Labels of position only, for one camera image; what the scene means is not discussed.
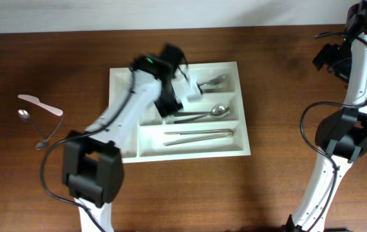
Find steel spoon pointing down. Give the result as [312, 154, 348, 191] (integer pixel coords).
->
[173, 114, 211, 124]

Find steel fork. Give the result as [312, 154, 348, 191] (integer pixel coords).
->
[198, 74, 227, 86]
[202, 88, 223, 93]

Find steel spoon pointing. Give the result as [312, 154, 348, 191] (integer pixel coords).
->
[173, 104, 231, 119]

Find steel kitchen tongs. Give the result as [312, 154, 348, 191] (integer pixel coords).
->
[163, 129, 235, 146]

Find long-handled steel spoon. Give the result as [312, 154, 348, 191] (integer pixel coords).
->
[35, 116, 64, 150]

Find white plastic knife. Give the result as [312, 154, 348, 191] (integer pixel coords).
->
[17, 94, 64, 117]

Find small steel teaspoon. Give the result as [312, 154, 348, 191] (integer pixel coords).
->
[18, 110, 47, 139]

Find left black arm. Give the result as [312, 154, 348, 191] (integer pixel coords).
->
[62, 44, 191, 231]

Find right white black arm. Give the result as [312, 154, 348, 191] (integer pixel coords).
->
[281, 1, 367, 232]

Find white plastic cutlery tray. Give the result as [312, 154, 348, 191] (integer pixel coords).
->
[121, 61, 250, 163]

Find right black camera cable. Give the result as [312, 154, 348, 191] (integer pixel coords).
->
[299, 31, 367, 232]

